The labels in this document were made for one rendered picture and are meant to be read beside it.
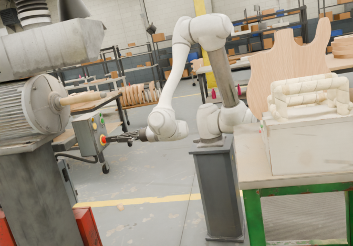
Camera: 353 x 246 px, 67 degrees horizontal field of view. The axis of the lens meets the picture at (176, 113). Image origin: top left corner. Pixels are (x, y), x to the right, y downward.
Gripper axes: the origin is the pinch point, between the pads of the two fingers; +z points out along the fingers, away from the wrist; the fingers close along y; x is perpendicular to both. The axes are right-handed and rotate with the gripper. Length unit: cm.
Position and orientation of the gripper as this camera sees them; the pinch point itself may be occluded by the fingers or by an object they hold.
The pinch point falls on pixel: (112, 139)
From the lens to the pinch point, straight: 147.9
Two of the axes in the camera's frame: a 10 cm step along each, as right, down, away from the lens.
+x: -1.9, -9.5, -2.4
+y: 1.6, -2.7, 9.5
